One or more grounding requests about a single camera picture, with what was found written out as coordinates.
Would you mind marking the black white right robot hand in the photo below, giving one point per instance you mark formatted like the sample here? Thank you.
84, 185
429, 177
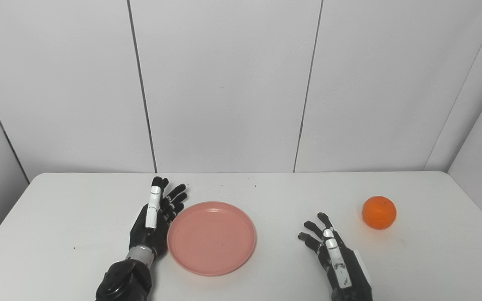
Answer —
356, 280

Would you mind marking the pink round plate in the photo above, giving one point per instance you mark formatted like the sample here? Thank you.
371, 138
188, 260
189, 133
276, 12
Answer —
211, 238

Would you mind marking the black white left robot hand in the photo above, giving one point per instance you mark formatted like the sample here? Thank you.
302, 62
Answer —
149, 236

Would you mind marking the orange fruit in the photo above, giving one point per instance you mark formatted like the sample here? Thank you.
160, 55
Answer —
379, 212

